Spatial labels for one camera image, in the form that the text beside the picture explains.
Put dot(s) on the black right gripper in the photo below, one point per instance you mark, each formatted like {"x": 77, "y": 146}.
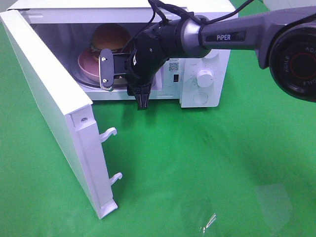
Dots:
{"x": 152, "y": 48}

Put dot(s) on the pink round plate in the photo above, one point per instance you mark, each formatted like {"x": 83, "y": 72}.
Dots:
{"x": 89, "y": 67}

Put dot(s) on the burger with sesame bun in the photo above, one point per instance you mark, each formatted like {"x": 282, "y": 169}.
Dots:
{"x": 108, "y": 35}

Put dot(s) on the white microwave door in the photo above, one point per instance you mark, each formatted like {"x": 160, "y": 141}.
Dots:
{"x": 67, "y": 111}

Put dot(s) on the round white door button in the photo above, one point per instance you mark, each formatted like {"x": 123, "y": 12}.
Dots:
{"x": 200, "y": 98}

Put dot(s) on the white microwave knob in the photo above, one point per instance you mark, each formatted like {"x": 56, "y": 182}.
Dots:
{"x": 205, "y": 78}

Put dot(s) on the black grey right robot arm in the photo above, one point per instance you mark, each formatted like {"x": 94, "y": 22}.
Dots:
{"x": 284, "y": 41}

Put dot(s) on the glass microwave turntable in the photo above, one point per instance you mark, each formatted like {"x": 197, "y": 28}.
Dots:
{"x": 120, "y": 82}

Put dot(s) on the white warning label sticker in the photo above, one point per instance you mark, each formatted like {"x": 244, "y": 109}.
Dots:
{"x": 174, "y": 65}

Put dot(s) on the white microwave oven body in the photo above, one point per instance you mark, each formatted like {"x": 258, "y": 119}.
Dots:
{"x": 55, "y": 35}

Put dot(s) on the clear tape patch on table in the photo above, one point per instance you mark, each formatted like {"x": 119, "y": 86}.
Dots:
{"x": 199, "y": 219}

